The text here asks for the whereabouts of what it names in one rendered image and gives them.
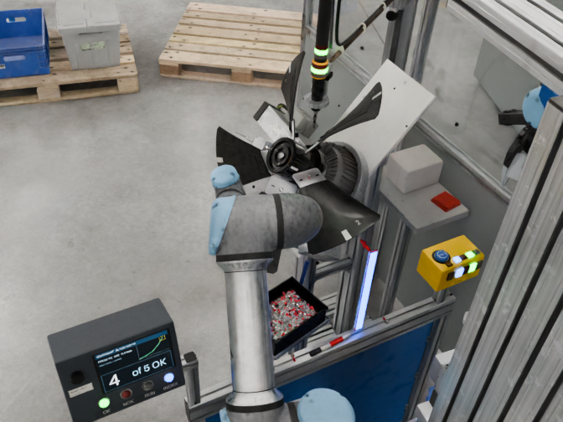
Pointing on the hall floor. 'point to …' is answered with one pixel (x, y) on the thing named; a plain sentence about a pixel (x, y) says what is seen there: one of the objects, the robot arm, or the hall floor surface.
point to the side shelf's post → (395, 269)
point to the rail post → (426, 366)
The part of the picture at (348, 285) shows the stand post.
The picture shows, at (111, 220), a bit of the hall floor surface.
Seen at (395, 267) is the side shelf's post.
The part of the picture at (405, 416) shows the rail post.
